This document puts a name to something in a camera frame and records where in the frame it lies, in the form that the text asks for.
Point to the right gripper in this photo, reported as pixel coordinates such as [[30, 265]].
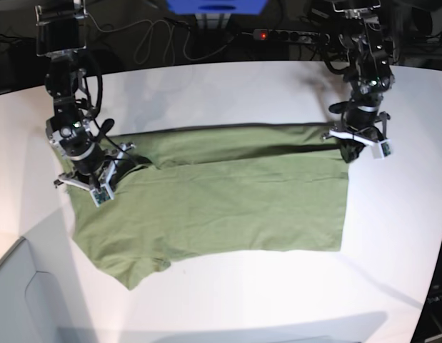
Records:
[[94, 159]]

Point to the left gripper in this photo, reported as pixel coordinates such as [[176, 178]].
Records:
[[361, 124]]

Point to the green T-shirt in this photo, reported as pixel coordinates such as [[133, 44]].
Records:
[[195, 192]]

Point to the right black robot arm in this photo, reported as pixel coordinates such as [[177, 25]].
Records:
[[74, 82]]

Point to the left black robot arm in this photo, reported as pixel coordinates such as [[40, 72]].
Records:
[[360, 34]]

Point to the white power strip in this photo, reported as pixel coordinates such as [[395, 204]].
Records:
[[292, 37]]

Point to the blue plastic box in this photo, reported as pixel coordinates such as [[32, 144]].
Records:
[[184, 7]]

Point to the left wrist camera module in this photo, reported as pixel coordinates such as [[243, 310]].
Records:
[[381, 149]]

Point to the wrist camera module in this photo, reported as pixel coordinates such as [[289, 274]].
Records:
[[381, 149], [102, 195]]

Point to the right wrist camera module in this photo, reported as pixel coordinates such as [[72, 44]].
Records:
[[102, 195]]

